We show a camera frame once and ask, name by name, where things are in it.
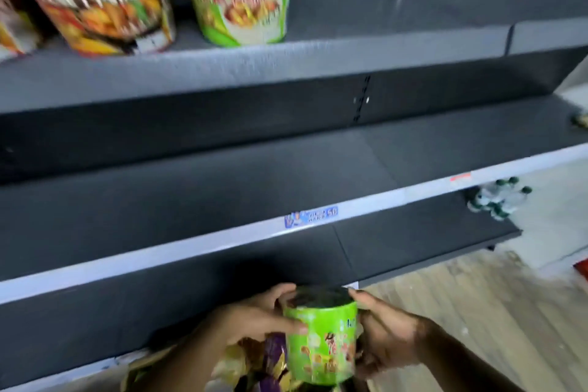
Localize person's right hand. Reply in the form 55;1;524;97
348;288;436;382

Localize person's left hand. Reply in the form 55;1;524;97
206;282;309;347

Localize noodle bowls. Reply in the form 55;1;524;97
211;331;304;392

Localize dark metal store shelving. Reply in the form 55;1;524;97
0;0;588;390

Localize person's left forearm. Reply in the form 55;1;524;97
137;313;235;392

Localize blue price tag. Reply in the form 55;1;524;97
284;206;339;228

